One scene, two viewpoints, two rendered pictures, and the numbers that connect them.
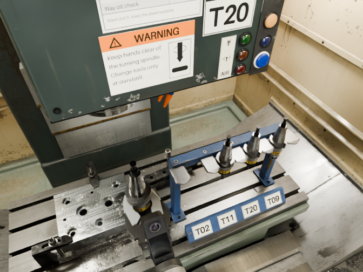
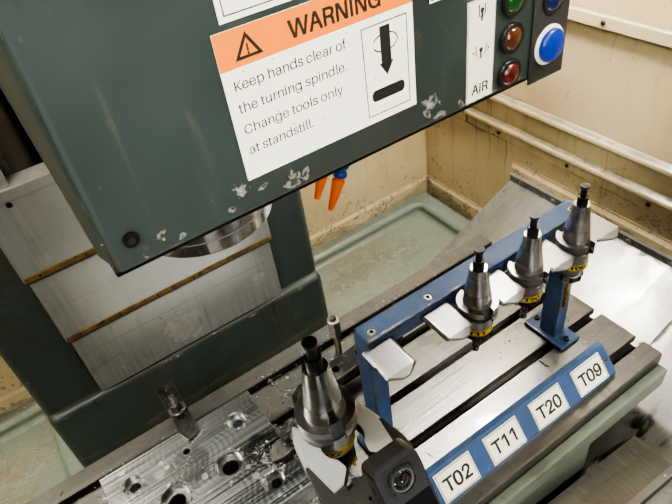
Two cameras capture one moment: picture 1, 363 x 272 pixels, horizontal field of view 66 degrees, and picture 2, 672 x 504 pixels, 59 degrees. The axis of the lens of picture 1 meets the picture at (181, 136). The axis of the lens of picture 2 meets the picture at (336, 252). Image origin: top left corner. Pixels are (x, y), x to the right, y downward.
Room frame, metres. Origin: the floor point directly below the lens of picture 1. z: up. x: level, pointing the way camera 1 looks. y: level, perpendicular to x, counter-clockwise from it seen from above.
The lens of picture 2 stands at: (0.02, 0.10, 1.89)
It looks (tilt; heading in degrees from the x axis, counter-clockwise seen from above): 41 degrees down; 356
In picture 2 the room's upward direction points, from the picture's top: 9 degrees counter-clockwise
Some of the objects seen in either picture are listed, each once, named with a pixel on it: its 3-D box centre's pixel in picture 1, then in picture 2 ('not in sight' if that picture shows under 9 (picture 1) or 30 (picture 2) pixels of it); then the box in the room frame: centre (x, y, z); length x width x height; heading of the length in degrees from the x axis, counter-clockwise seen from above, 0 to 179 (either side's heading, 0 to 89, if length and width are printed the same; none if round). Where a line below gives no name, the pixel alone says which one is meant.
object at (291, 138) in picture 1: (289, 137); (597, 227); (0.73, -0.40, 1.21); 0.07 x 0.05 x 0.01; 24
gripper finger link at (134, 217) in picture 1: (130, 215); (318, 470); (0.35, 0.13, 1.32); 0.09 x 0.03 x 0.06; 37
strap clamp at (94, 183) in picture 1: (93, 177); (181, 417); (0.72, 0.38, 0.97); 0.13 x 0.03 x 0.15; 24
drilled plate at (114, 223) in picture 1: (96, 209); (206, 488); (0.57, 0.33, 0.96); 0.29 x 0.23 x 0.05; 114
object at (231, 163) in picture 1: (224, 160); (477, 305); (0.62, -0.15, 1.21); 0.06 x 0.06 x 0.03
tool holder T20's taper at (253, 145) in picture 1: (254, 141); (530, 250); (0.66, -0.25, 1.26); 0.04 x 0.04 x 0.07
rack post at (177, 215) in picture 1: (175, 191); (377, 402); (0.60, 0.02, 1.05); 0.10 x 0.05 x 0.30; 24
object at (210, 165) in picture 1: (210, 165); (449, 323); (0.60, -0.10, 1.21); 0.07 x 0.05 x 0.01; 24
